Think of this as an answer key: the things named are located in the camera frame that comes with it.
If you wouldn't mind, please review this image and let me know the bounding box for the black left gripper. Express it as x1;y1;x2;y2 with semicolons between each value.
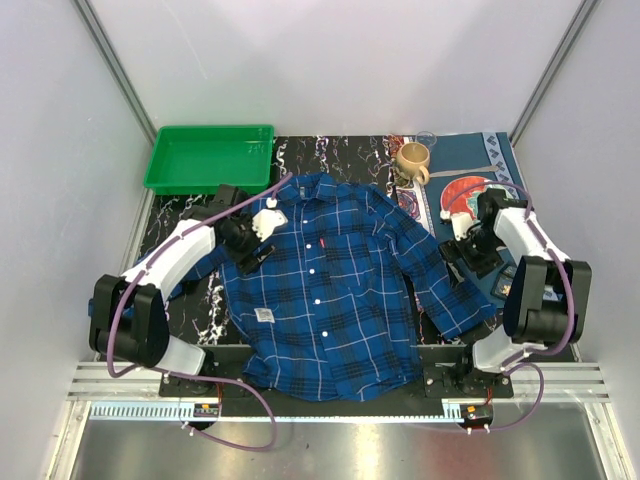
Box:
222;212;276;275

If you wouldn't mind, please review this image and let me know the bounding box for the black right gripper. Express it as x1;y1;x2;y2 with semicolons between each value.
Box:
437;229;504;290

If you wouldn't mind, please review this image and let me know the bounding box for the blue plaid shirt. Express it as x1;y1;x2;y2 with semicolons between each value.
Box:
170;173;496;381

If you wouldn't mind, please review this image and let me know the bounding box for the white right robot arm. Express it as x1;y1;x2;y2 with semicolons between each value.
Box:
439;181;592;397

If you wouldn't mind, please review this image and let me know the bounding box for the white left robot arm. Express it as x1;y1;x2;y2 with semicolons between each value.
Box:
89;185;287;396

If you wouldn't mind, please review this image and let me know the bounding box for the black brooch box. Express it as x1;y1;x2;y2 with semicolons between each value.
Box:
491;263;517;300

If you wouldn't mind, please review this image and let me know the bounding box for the red and teal plate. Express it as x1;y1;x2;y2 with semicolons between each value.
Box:
440;176;505;223

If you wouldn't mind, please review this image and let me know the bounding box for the beige ceramic mug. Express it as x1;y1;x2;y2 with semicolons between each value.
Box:
395;142;431;185

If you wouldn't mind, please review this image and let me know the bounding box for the blue patterned placemat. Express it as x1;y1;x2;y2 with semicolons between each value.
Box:
392;132;527;308

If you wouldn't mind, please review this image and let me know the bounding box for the green plastic tray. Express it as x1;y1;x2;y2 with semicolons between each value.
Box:
144;124;275;195

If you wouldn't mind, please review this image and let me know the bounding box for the clear glass cup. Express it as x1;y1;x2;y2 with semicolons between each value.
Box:
415;130;438;150

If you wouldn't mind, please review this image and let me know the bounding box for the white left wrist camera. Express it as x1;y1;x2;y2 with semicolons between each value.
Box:
251;197;288;242

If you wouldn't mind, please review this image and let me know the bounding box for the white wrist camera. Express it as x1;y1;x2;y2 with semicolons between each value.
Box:
251;197;288;242
440;210;474;241

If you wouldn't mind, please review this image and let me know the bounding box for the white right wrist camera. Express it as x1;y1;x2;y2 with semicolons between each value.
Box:
440;210;474;241

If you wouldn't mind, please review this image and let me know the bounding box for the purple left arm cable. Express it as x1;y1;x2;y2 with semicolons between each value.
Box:
105;171;294;451

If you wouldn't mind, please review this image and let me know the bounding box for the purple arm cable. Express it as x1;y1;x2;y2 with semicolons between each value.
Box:
105;171;294;451
443;180;579;434

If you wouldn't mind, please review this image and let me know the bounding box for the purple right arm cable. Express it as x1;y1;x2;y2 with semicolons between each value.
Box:
443;180;579;434

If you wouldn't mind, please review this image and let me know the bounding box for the aluminium frame rail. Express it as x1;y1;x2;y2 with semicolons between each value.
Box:
67;362;609;424

